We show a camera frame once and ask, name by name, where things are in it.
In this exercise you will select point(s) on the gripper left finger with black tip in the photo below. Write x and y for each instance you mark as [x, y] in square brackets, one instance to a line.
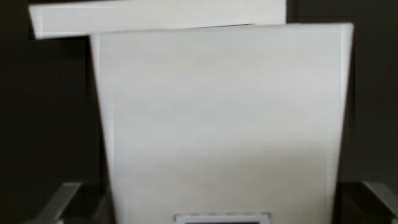
[78, 205]

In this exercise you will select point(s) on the gripper right finger with black tip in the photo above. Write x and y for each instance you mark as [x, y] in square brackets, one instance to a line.
[366, 203]

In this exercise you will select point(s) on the white cabinet top block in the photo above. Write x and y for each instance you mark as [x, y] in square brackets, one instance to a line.
[222, 107]

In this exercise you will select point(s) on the white cabinet body box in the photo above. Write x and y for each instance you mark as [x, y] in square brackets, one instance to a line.
[73, 19]

